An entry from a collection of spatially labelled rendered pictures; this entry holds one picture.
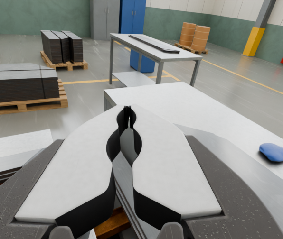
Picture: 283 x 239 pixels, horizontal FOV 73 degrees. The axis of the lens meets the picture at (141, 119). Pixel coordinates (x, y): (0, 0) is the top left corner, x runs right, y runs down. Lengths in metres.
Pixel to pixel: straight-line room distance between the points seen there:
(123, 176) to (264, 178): 0.52
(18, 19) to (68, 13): 1.66
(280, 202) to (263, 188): 0.05
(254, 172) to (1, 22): 8.36
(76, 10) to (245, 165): 8.24
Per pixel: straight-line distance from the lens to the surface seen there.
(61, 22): 8.54
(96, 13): 8.10
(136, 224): 0.77
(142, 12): 8.79
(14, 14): 8.47
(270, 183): 0.76
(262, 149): 0.91
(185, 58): 2.68
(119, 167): 0.90
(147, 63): 4.83
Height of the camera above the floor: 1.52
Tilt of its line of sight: 32 degrees down
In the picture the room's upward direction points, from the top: 8 degrees clockwise
